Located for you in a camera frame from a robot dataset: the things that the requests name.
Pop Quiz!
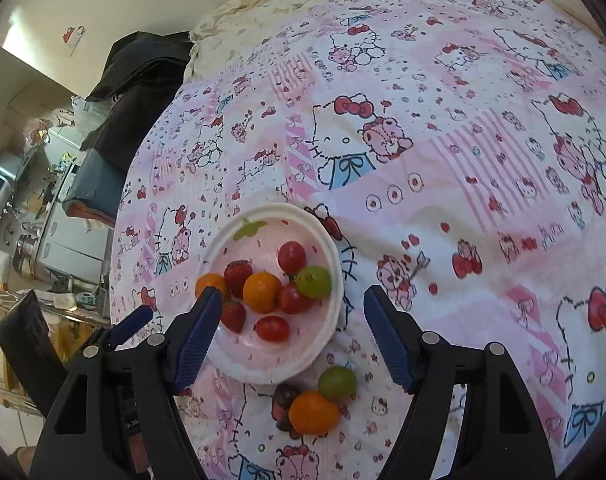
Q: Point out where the cream duvet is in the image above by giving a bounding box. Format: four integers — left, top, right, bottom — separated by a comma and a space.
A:
183, 0, 606, 81

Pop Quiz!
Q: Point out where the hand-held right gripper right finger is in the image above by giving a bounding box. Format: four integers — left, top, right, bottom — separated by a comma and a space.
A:
364, 285, 556, 480

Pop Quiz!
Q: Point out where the white plastic bag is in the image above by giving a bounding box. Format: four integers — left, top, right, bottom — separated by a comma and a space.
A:
72, 95, 96, 131

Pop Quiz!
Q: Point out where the pink bag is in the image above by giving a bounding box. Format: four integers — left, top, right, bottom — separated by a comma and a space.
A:
25, 117, 54, 148

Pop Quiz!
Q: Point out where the green grape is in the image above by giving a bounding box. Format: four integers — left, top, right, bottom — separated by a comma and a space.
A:
295, 265, 332, 297
318, 366, 358, 401

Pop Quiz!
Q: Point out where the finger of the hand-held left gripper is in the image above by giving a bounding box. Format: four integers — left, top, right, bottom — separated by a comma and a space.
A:
105, 305, 154, 353

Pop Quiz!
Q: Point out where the white refrigerator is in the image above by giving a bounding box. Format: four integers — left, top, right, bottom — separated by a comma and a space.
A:
45, 125, 86, 153

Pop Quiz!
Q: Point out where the black board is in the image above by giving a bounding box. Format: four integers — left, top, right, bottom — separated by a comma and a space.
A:
0, 290, 71, 418

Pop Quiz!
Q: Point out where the red strawberry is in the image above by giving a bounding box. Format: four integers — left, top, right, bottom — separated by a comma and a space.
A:
219, 300, 248, 335
224, 259, 254, 300

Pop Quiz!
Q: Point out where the small orange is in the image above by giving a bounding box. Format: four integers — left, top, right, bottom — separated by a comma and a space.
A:
243, 271, 282, 313
195, 272, 228, 303
289, 391, 340, 437

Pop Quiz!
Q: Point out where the red cherry tomato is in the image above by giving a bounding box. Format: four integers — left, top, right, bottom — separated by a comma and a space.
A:
276, 282, 314, 315
277, 241, 307, 275
255, 315, 291, 343

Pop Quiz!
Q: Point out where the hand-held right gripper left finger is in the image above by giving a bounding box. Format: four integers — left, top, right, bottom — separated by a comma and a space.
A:
28, 286, 224, 480

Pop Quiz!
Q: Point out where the pink strawberry print bowl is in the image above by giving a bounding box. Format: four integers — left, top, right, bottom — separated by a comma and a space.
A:
195, 203, 344, 386

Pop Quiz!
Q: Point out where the black jacket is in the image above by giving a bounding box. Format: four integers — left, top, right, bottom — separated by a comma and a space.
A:
80, 30, 196, 171

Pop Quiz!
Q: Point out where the pink cartoon printed blanket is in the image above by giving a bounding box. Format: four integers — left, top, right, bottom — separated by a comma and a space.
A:
108, 0, 606, 480

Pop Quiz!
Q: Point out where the steel pot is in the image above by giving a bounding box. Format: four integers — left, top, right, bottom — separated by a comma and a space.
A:
13, 235, 40, 273

